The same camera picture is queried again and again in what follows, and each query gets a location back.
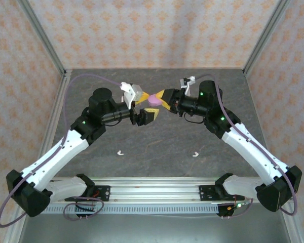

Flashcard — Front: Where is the pink earbud charging case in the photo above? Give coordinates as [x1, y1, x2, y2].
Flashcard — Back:
[147, 93, 163, 107]

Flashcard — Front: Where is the thin base wiring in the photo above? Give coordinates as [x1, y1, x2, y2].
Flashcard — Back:
[217, 196, 254, 220]
[62, 196, 105, 221]

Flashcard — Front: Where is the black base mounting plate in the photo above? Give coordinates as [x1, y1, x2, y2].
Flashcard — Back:
[199, 185, 217, 201]
[92, 185, 111, 203]

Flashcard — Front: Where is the aluminium frame corner post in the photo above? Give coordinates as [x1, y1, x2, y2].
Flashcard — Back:
[242, 0, 292, 74]
[17, 0, 67, 74]

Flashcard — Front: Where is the aluminium table side rail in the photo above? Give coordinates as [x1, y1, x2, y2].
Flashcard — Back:
[242, 68, 302, 243]
[4, 70, 72, 243]

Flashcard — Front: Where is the perforated grey cable duct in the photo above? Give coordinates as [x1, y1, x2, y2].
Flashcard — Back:
[44, 204, 220, 215]

